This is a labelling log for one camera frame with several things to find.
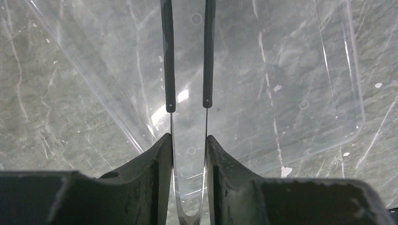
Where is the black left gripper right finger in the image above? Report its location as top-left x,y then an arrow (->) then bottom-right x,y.
206,135 -> 393,225

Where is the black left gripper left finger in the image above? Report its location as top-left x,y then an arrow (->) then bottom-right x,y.
0,133 -> 173,225

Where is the clear plastic tray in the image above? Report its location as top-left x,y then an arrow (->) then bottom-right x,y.
24,0 -> 367,203

